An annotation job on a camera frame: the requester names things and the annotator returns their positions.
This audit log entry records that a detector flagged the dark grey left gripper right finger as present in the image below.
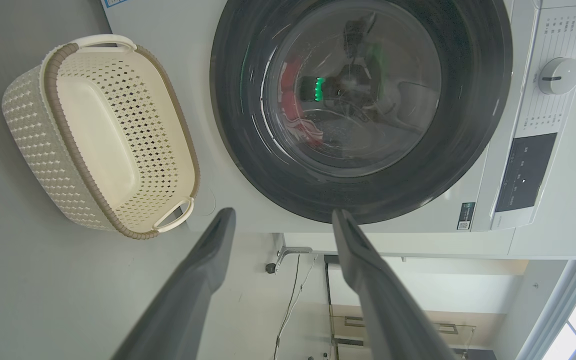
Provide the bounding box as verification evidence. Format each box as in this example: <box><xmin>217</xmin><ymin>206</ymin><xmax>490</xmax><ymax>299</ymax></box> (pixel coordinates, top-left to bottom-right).
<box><xmin>332</xmin><ymin>209</ymin><xmax>456</xmax><ymax>360</ymax></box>

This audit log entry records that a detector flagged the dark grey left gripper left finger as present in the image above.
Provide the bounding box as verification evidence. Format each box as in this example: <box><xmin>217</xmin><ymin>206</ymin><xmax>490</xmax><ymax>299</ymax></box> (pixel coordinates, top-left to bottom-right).
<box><xmin>112</xmin><ymin>207</ymin><xmax>237</xmax><ymax>360</ymax></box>

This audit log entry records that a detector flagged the round grey glass washer door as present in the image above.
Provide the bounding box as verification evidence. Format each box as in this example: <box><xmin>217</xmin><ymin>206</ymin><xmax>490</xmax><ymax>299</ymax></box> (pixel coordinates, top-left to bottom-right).
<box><xmin>210</xmin><ymin>0</ymin><xmax>514</xmax><ymax>225</ymax></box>

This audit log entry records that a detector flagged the red and white garment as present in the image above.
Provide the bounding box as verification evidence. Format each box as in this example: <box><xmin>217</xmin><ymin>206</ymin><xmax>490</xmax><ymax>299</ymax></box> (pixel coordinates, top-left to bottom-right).
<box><xmin>280</xmin><ymin>59</ymin><xmax>325</xmax><ymax>149</ymax></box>

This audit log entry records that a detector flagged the white front-load washing machine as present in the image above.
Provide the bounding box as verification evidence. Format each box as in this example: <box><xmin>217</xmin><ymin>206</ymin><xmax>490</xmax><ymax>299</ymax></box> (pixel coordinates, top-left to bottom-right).
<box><xmin>102</xmin><ymin>0</ymin><xmax>576</xmax><ymax>256</ymax></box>

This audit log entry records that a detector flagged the cream perforated laundry basket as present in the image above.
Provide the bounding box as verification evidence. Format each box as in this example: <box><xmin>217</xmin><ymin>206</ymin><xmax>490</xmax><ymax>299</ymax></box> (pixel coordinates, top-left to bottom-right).
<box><xmin>1</xmin><ymin>34</ymin><xmax>201</xmax><ymax>240</ymax></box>

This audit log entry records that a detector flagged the white round program dial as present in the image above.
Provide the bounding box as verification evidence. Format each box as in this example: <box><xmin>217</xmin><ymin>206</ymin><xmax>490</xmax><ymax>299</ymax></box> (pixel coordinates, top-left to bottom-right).
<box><xmin>538</xmin><ymin>57</ymin><xmax>576</xmax><ymax>95</ymax></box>

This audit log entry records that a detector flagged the thin white floor cable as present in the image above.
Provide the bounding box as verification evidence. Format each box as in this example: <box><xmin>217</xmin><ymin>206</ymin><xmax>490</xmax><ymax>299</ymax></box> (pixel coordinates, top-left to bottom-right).
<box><xmin>274</xmin><ymin>255</ymin><xmax>319</xmax><ymax>360</ymax></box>

